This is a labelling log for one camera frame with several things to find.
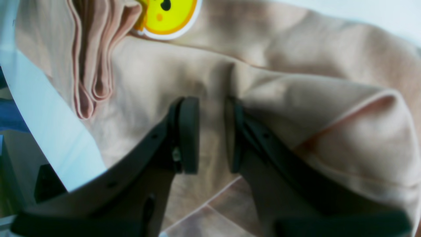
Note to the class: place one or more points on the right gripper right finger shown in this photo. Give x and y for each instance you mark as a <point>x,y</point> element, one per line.
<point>294,200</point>

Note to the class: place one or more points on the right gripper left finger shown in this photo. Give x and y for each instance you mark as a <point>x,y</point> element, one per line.
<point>128,200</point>

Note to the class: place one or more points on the peach T-shirt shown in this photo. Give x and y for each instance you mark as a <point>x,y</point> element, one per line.
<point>344,96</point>

